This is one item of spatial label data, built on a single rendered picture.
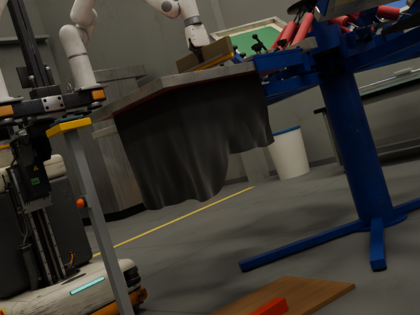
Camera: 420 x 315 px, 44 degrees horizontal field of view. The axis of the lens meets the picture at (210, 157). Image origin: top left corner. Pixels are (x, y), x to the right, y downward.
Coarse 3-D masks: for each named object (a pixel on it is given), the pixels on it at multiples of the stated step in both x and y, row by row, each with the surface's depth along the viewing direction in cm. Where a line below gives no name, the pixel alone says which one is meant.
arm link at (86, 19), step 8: (80, 0) 237; (88, 0) 238; (72, 8) 240; (80, 8) 238; (88, 8) 239; (72, 16) 239; (80, 16) 239; (88, 16) 242; (96, 16) 249; (80, 24) 245; (88, 24) 247; (88, 32) 251; (88, 40) 252
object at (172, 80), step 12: (192, 72) 187; (204, 72) 190; (216, 72) 194; (228, 72) 198; (240, 72) 203; (156, 84) 179; (168, 84) 179; (180, 84) 182; (132, 96) 191; (144, 96) 186; (108, 108) 205; (120, 108) 199; (96, 120) 214
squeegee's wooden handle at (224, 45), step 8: (224, 40) 218; (208, 48) 226; (216, 48) 222; (224, 48) 219; (232, 48) 219; (184, 56) 239; (192, 56) 234; (208, 56) 227; (176, 64) 244; (184, 64) 240; (192, 64) 236
